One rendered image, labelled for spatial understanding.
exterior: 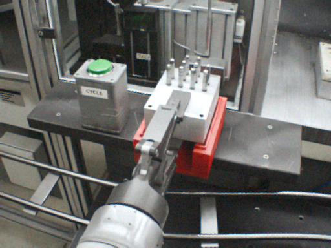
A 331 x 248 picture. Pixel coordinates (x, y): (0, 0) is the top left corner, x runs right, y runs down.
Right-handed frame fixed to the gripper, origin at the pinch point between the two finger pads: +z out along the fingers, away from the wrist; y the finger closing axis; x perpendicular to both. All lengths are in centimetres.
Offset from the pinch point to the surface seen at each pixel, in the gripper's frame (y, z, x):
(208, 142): -2.8, -0.9, -5.4
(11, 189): -100, 39, 95
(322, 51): -2.5, 36.1, -25.7
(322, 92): -7.3, 26.3, -26.2
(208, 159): -4.1, -3.2, -6.0
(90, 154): -100, 75, 66
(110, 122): -5.9, 2.6, 13.0
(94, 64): 4.0, 5.3, 16.1
